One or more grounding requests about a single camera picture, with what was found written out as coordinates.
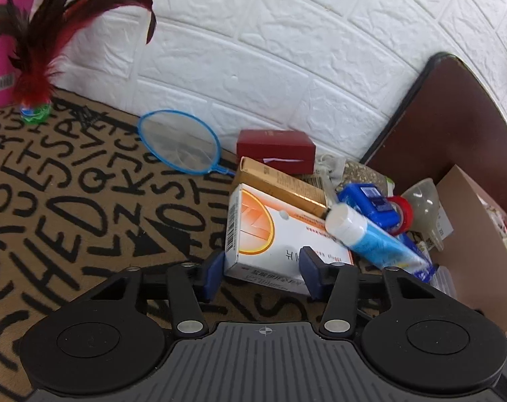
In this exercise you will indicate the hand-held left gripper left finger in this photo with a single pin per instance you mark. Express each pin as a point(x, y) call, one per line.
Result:
point(214, 274)

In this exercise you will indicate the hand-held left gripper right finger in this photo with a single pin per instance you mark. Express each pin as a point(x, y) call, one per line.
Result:
point(310, 272)

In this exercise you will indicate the orange and white medicine box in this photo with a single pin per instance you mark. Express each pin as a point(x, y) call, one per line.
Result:
point(270, 234)

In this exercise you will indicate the beige cardboard box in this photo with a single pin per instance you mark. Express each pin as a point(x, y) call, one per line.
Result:
point(467, 238)

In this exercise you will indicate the white and blue tube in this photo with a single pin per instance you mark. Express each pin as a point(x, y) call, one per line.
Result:
point(375, 238)

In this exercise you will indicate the blue plastic gadget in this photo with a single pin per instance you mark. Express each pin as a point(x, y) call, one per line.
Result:
point(362, 199)

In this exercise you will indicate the golden brown long box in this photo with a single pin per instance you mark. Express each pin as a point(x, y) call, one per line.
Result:
point(278, 182)

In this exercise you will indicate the clear bag of seeds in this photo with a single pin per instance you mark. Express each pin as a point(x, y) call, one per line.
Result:
point(358, 171)

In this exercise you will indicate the small red tape roll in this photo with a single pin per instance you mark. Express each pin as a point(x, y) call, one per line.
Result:
point(406, 213)

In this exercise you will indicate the clear plastic funnel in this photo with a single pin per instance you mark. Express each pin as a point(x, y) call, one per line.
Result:
point(421, 205)

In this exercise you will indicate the dark red flat box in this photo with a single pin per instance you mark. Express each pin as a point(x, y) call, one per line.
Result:
point(274, 146)

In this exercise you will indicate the clear plastic case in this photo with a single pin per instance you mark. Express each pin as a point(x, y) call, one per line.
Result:
point(444, 280)

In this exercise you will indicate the small blue hand net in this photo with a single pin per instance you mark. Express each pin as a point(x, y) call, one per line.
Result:
point(174, 142)

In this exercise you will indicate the letter printed mat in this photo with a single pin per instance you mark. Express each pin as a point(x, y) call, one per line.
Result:
point(90, 201)

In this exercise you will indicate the brown wooden board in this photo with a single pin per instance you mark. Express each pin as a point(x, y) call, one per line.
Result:
point(454, 125)

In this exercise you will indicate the red feather shuttlecock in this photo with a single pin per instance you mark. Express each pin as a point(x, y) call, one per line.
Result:
point(33, 79)

